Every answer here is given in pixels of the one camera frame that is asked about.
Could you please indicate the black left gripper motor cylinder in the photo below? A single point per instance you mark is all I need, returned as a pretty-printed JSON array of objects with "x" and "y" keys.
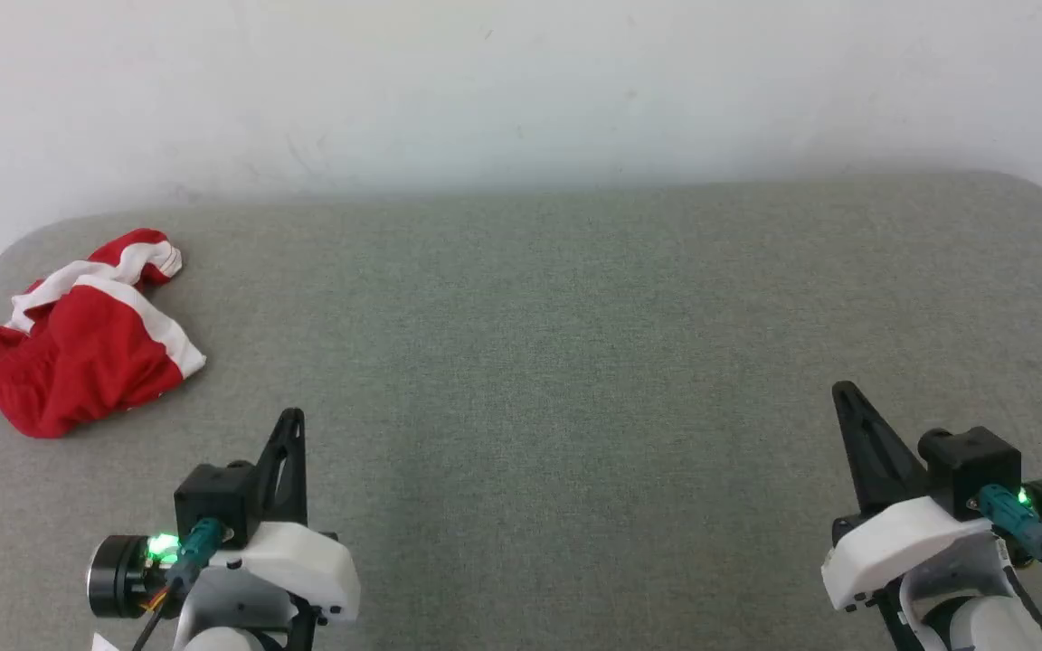
[{"x": 114, "y": 579}]

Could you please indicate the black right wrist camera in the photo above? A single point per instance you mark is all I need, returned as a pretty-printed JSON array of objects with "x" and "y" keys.
[{"x": 973, "y": 466}]

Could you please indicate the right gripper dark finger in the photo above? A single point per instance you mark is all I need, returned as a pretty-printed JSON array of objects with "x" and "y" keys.
[{"x": 878, "y": 461}]

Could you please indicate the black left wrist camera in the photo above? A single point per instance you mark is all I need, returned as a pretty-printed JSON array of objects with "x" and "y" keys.
[{"x": 213, "y": 497}]

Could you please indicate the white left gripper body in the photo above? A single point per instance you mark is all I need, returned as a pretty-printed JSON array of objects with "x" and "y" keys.
[{"x": 304, "y": 565}]

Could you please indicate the red and white jersey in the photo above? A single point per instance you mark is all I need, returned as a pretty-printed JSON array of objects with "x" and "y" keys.
[{"x": 78, "y": 362}]

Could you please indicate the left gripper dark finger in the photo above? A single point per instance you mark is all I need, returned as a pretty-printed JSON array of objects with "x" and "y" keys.
[{"x": 295, "y": 488}]

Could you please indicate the grey-green fabric sofa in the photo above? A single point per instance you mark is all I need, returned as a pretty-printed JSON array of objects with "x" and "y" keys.
[{"x": 539, "y": 362}]

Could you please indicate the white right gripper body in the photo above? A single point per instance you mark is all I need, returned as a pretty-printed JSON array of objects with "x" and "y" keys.
[{"x": 892, "y": 542}]

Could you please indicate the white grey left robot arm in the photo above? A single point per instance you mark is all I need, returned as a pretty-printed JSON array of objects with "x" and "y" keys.
[{"x": 232, "y": 606}]

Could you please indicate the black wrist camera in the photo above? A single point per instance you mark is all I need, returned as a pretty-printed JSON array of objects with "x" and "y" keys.
[
  {"x": 213, "y": 497},
  {"x": 973, "y": 466}
]

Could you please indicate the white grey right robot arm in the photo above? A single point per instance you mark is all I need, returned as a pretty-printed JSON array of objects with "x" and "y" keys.
[{"x": 991, "y": 628}]

